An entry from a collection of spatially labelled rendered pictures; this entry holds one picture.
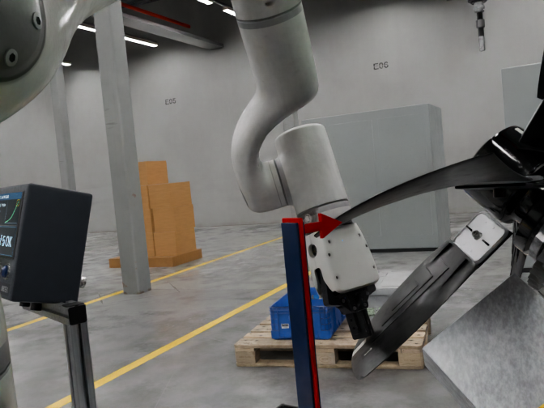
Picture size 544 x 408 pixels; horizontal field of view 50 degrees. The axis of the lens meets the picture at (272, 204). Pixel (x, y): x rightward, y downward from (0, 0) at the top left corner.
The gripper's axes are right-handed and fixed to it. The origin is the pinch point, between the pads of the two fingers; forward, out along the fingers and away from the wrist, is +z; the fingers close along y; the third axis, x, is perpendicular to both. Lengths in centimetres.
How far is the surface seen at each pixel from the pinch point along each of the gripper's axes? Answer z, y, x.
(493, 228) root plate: -7.7, 10.5, -20.1
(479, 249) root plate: -5.5, 8.2, -18.4
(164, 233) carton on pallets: -159, 372, 701
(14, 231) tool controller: -30, -36, 33
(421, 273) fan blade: -4.6, 7.4, -8.3
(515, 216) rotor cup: -8.4, 11.5, -23.2
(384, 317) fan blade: 0.1, 2.6, -2.9
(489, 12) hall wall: -448, 1080, 447
